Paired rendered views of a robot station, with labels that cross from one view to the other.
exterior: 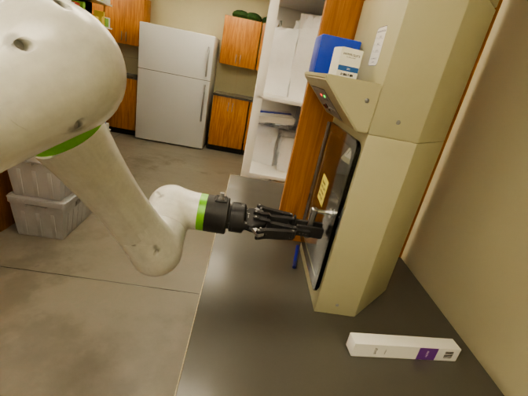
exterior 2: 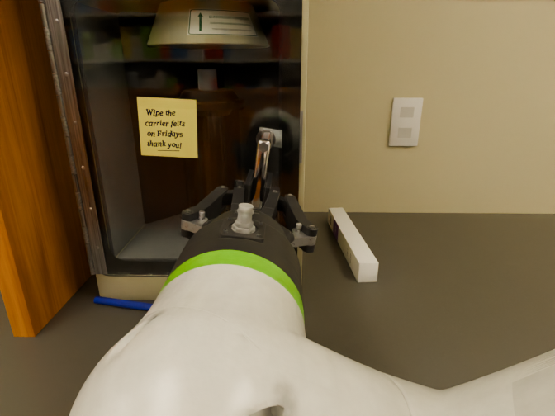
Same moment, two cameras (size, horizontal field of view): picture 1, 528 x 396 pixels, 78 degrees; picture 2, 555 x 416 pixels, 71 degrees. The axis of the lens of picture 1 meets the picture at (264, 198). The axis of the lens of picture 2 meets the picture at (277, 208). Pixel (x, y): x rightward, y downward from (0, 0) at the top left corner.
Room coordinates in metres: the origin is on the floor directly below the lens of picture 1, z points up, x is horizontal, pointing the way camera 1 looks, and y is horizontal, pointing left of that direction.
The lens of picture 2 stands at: (0.68, 0.33, 1.29)
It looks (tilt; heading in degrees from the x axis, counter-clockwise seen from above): 21 degrees down; 276
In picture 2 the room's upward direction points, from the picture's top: straight up
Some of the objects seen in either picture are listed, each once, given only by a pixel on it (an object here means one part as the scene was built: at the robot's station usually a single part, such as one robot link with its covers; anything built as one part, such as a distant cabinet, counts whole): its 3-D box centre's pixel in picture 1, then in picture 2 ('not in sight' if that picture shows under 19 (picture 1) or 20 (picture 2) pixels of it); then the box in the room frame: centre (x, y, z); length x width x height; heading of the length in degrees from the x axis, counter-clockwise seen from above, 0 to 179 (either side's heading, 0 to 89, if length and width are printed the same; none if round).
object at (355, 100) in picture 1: (331, 97); not in sight; (0.85, -0.11, 1.46); 0.32 x 0.11 x 0.10; 5
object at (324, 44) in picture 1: (333, 57); not in sight; (0.94, -0.11, 1.56); 0.10 x 0.10 x 0.09; 5
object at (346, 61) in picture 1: (345, 63); not in sight; (0.80, -0.12, 1.54); 0.05 x 0.05 x 0.06; 13
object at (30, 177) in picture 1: (56, 166); not in sight; (2.36, 1.64, 0.49); 0.60 x 0.42 x 0.33; 5
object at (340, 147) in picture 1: (323, 200); (186, 145); (0.86, -0.16, 1.19); 0.30 x 0.01 x 0.40; 5
